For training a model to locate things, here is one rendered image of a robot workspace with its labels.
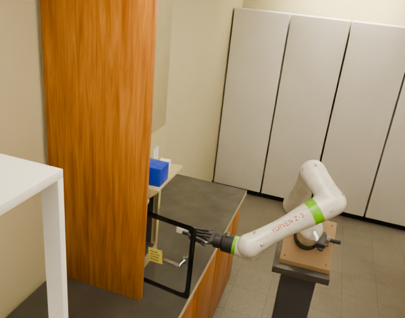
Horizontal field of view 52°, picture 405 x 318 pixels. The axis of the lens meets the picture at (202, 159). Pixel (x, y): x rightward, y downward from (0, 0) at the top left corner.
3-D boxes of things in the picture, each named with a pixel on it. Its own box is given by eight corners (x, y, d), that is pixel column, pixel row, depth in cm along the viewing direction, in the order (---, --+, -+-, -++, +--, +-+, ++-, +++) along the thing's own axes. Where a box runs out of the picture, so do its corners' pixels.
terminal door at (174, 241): (135, 277, 207) (138, 207, 192) (188, 299, 196) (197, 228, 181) (134, 277, 207) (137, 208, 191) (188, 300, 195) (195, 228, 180)
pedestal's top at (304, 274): (327, 253, 258) (329, 248, 257) (328, 286, 230) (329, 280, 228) (277, 241, 265) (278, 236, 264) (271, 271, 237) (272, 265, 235)
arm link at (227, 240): (229, 259, 199) (234, 248, 207) (233, 238, 194) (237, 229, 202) (217, 255, 200) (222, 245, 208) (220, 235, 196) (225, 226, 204)
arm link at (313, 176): (296, 194, 241) (320, 150, 193) (310, 218, 234) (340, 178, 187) (276, 202, 238) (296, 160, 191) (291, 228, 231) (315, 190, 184)
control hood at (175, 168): (134, 204, 190) (134, 185, 186) (162, 178, 219) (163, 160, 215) (156, 210, 187) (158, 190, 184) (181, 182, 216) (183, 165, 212)
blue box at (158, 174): (139, 182, 189) (140, 164, 186) (149, 174, 198) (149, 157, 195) (159, 187, 187) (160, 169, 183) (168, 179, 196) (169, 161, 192)
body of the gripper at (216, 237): (225, 230, 204) (207, 225, 206) (220, 239, 197) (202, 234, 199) (223, 243, 207) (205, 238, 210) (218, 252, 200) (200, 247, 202)
